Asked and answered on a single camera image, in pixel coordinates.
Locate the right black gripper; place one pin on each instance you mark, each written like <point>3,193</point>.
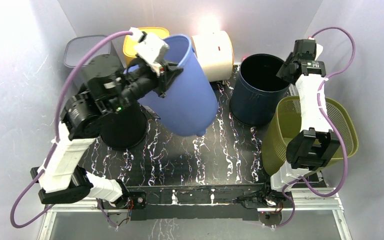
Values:
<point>286,71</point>

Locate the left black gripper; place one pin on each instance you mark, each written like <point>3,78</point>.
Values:
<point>172,71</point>

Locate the blue plastic bin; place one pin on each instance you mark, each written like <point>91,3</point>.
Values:
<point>190,105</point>

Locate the orange mesh waste basket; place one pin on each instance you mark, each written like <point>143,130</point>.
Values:
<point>129,43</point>

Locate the dark navy bin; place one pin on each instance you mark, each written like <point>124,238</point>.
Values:
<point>257,90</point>

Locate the olive green mesh basket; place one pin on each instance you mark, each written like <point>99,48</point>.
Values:
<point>286,123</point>

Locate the grey mesh waste basket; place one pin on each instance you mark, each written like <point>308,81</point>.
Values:
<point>79,46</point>

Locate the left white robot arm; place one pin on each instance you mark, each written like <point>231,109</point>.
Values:
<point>108,91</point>

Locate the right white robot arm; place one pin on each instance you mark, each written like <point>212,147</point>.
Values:
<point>316,142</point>

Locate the white curved plastic object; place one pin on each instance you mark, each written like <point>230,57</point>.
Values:
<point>214,52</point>

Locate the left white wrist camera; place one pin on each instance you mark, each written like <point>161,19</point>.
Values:
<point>151,48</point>

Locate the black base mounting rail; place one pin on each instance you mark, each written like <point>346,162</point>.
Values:
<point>194,202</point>

